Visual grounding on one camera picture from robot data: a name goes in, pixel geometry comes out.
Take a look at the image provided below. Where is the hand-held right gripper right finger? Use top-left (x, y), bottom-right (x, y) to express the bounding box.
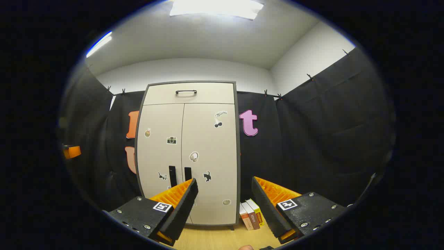
top-left (251, 176), bottom-right (347, 245)

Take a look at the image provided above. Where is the beige cabinet drawer front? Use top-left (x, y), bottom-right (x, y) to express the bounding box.
top-left (143, 83), bottom-right (236, 106)

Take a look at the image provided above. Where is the beige cabinet door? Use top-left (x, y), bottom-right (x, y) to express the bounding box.
top-left (181, 103), bottom-right (240, 225)
top-left (137, 103), bottom-right (185, 224)

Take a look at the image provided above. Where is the narrow ceiling light strip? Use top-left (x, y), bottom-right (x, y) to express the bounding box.
top-left (86, 31), bottom-right (113, 58)

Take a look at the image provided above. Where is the beige double-door shoe cabinet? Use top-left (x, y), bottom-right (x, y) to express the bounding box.
top-left (135, 81), bottom-right (241, 231)

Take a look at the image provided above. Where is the brown book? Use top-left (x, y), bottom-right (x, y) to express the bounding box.
top-left (242, 201), bottom-right (261, 230)

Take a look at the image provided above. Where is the white and orange book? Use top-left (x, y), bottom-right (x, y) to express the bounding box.
top-left (239, 203), bottom-right (254, 231)

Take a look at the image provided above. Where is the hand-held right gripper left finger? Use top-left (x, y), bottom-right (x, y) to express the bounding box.
top-left (104, 178), bottom-right (199, 247)

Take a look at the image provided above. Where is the wide ceiling light panel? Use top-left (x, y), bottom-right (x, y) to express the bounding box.
top-left (169, 0), bottom-right (264, 20)

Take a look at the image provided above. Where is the black backdrop cloth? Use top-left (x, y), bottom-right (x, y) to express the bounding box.
top-left (58, 47), bottom-right (396, 213)

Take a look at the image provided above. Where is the yellow book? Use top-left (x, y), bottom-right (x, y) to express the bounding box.
top-left (246, 199), bottom-right (265, 227)

